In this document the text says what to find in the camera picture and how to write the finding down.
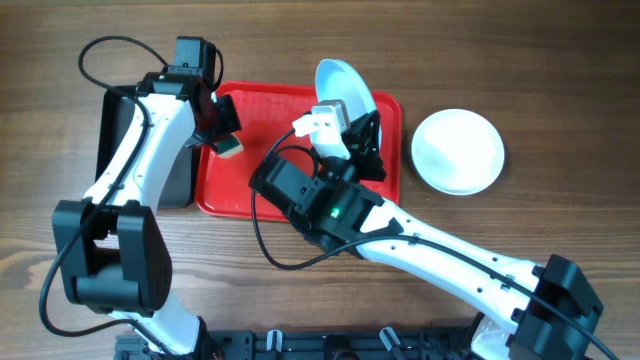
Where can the green yellow sponge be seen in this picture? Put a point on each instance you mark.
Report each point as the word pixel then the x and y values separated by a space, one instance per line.
pixel 228 147

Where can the white plate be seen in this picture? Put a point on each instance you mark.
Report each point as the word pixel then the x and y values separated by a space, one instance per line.
pixel 457 152

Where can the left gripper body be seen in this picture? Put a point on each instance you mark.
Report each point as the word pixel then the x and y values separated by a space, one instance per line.
pixel 223 120

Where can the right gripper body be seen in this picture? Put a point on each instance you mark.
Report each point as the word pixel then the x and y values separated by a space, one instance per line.
pixel 359 155

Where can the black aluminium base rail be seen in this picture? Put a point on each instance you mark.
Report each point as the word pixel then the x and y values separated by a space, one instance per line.
pixel 430 343

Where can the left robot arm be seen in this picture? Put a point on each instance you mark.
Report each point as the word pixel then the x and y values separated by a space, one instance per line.
pixel 111 255

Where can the light blue plate top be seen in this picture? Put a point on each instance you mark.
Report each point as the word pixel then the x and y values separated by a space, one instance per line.
pixel 336 79

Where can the red plastic tray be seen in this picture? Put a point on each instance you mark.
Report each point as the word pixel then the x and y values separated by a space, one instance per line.
pixel 266 111

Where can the black rectangular tray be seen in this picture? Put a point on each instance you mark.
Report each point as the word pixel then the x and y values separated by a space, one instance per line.
pixel 117 114

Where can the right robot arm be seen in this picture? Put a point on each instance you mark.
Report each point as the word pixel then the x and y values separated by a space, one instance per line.
pixel 527 311

